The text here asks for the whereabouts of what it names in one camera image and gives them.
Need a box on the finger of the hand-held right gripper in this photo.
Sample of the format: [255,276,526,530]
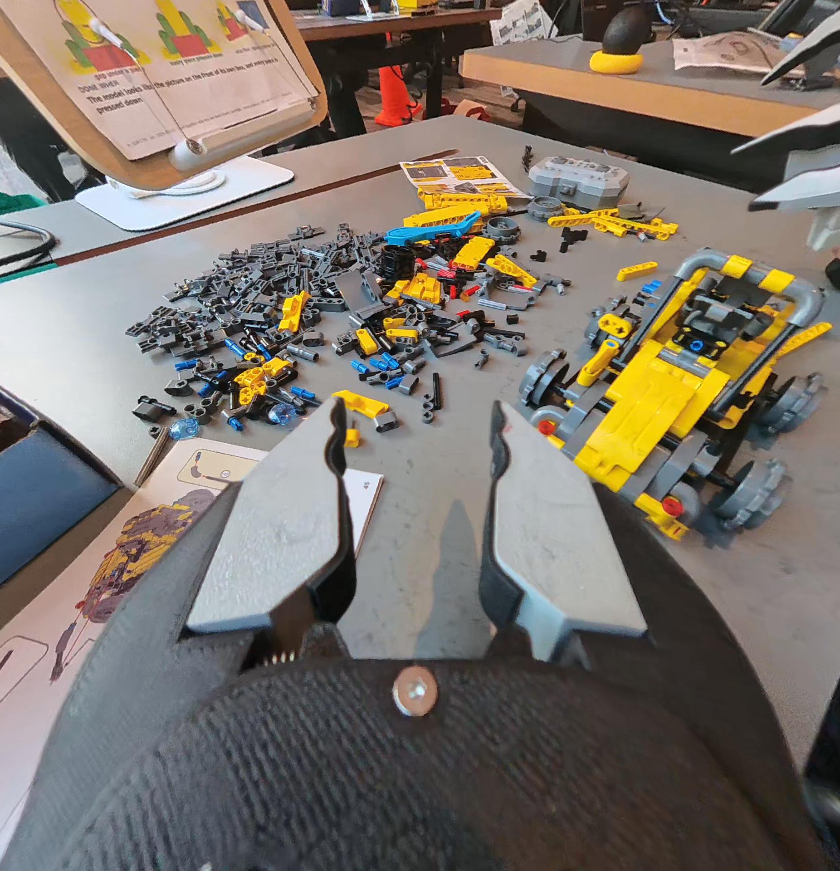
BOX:
[732,101,840,155]
[748,158,840,213]

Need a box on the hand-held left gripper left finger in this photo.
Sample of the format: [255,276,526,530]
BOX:
[186,396,358,634]

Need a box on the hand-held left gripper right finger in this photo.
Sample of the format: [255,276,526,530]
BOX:
[478,400,649,662]

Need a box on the yellow toy vehicle model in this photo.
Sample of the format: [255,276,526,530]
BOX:
[518,248,834,542]

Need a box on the yellow beam assembly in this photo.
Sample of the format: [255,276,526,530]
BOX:
[548,206,679,240]

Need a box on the grey desk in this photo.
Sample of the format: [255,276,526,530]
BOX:
[0,114,840,770]

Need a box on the dark grey wedge-shaped object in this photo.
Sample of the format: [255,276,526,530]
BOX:
[760,0,840,87]

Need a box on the white paper bag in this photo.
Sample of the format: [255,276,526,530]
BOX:
[672,34,791,72]

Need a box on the black ball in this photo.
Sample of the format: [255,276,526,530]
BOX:
[600,7,654,55]

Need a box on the grey battery box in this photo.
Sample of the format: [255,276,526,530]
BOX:
[527,155,630,208]

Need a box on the dark blue kit box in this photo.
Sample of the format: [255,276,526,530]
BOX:
[0,377,122,600]

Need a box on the pile of grey track links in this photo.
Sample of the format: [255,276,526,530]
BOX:
[124,223,394,358]

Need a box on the pile of mixed coloured pieces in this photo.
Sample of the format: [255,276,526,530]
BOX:
[131,231,577,450]

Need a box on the grey curved panel piece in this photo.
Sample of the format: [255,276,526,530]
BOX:
[338,269,387,317]

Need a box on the instruction booklet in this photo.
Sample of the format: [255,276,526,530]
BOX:
[0,439,386,855]

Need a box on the yellow rectangular panel piece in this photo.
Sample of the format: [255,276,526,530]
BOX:
[450,236,496,269]

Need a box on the blue brick separator tool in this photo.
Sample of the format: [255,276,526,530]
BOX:
[385,211,482,247]

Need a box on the yellow sticker sheet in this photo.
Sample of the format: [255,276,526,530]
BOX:
[400,157,533,201]

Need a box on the orange traffic cone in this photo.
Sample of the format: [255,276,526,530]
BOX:
[374,64,424,129]

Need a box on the wooden instruction board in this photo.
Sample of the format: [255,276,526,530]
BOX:
[0,0,329,193]

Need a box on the far work table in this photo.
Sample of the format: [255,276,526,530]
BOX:
[284,0,503,42]

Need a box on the yellow stacked beam frame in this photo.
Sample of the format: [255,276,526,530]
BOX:
[403,184,509,229]

